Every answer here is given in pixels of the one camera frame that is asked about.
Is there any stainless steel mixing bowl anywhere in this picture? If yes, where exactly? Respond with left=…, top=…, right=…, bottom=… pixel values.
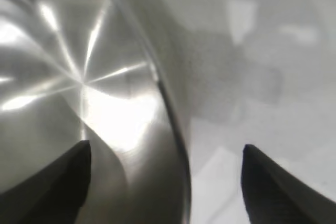
left=0, top=0, right=193, bottom=224

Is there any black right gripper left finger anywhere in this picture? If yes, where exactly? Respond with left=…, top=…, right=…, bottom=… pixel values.
left=0, top=140, right=92, bottom=224

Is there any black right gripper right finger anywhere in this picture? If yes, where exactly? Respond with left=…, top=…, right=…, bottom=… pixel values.
left=241, top=144, right=336, bottom=224

